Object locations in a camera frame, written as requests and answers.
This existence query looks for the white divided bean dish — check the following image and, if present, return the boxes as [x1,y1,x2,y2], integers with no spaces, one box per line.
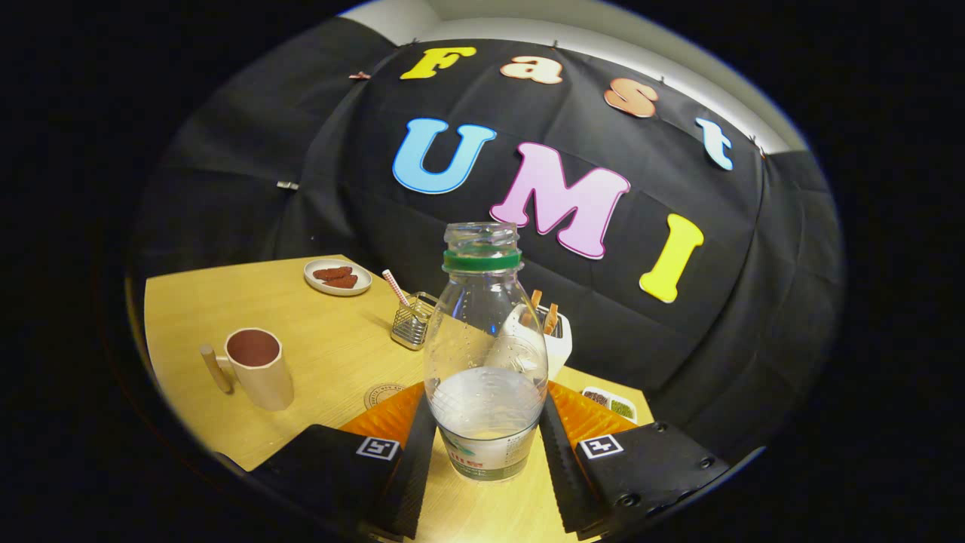
[581,386,639,423]

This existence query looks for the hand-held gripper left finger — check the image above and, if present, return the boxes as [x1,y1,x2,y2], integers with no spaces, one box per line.
[249,381,438,540]

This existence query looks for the white toaster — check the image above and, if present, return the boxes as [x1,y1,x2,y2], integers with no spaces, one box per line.
[494,302,573,382]

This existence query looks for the red striped straw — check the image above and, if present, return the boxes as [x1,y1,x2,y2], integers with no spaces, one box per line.
[381,269,412,308]

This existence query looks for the white round plate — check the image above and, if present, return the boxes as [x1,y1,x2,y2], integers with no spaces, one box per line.
[304,259,373,296]

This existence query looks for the black backdrop cloth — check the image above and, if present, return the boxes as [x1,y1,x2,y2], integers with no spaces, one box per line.
[132,17,844,465]

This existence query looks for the wire mesh holder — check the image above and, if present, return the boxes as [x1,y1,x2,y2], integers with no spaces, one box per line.
[391,292,440,351]

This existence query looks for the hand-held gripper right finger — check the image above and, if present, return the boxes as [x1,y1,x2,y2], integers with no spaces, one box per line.
[539,381,732,541]

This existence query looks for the wooden table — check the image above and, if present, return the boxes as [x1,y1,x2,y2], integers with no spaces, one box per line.
[143,254,655,543]

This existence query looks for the clear plastic juice bottle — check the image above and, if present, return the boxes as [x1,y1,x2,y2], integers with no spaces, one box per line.
[424,222,550,483]

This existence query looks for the round cork coaster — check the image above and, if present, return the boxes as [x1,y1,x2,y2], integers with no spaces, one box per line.
[363,382,408,410]

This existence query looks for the cream cup with wooden handle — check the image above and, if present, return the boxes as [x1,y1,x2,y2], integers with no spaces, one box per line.
[200,327,295,412]

